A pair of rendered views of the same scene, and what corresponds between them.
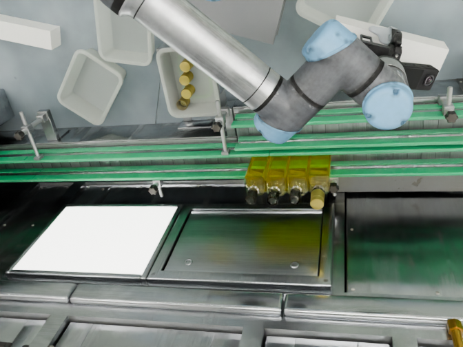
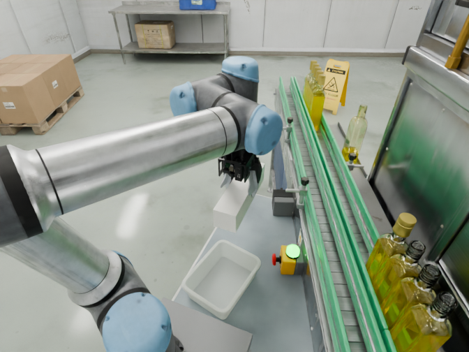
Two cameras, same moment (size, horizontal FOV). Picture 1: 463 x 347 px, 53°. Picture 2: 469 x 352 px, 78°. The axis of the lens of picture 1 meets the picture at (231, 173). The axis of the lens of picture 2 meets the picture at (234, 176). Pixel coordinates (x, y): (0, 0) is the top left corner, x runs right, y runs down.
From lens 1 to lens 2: 0.82 m
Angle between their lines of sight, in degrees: 73
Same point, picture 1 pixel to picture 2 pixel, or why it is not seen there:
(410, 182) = (380, 223)
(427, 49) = not seen: hidden behind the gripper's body
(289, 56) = (275, 341)
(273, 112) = (237, 105)
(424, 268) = (433, 140)
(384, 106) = (236, 60)
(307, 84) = (213, 93)
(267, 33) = (239, 338)
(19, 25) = not seen: outside the picture
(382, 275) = (460, 151)
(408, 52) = not seen: hidden behind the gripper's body
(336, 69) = (203, 82)
